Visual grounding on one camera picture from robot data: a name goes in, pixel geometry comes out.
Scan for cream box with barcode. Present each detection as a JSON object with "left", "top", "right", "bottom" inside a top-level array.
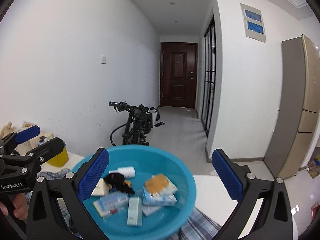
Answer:
[{"left": 91, "top": 178, "right": 110, "bottom": 197}]

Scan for blue tissue pack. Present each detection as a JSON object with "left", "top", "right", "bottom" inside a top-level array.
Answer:
[{"left": 93, "top": 191, "right": 129, "bottom": 218}]

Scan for black hair scrunchie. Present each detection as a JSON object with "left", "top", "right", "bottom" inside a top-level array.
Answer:
[{"left": 103, "top": 172, "right": 135, "bottom": 195}]

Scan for light blue tube box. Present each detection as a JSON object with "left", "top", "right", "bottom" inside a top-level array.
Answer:
[{"left": 127, "top": 197, "right": 143, "bottom": 226}]

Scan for white small bottle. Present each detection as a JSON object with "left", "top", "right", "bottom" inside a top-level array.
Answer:
[{"left": 109, "top": 166, "right": 136, "bottom": 178}]

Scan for light blue Raison box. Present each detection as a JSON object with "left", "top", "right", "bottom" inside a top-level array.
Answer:
[{"left": 142, "top": 205, "right": 163, "bottom": 217}]

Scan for orange soap box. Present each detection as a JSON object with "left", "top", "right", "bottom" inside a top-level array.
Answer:
[{"left": 144, "top": 173, "right": 169, "bottom": 193}]

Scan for person's left hand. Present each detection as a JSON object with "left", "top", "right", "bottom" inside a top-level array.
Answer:
[{"left": 9, "top": 193, "right": 28, "bottom": 220}]

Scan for plush toy pile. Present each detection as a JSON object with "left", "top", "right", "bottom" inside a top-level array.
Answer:
[{"left": 0, "top": 122, "right": 17, "bottom": 139}]

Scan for yellow bin green rim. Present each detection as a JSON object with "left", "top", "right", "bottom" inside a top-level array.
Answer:
[{"left": 47, "top": 147, "right": 69, "bottom": 167}]

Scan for blue plaid cloth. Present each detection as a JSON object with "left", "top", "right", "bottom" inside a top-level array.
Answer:
[{"left": 26, "top": 168, "right": 221, "bottom": 240}]

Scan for grey beige refrigerator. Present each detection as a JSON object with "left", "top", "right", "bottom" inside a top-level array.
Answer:
[{"left": 264, "top": 35, "right": 319, "bottom": 179}]

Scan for blue plastic basin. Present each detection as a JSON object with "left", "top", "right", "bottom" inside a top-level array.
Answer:
[{"left": 71, "top": 144, "right": 197, "bottom": 240}]

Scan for light blue flat pack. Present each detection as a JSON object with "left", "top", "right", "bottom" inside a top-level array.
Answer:
[{"left": 142, "top": 180, "right": 178, "bottom": 206}]

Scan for black electric bicycle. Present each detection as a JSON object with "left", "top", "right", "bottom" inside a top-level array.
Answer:
[{"left": 108, "top": 101, "right": 165, "bottom": 146}]

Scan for black framed glass door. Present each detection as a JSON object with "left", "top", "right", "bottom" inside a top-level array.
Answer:
[{"left": 201, "top": 16, "right": 216, "bottom": 136}]

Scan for dark brown door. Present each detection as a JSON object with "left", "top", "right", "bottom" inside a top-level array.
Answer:
[{"left": 160, "top": 42, "right": 197, "bottom": 109}]

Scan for wall light switch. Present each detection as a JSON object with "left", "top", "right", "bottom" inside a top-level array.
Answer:
[{"left": 100, "top": 55, "right": 106, "bottom": 64}]

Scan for wall panel blue screens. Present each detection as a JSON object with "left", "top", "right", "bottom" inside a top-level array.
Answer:
[{"left": 240, "top": 3, "right": 266, "bottom": 43}]

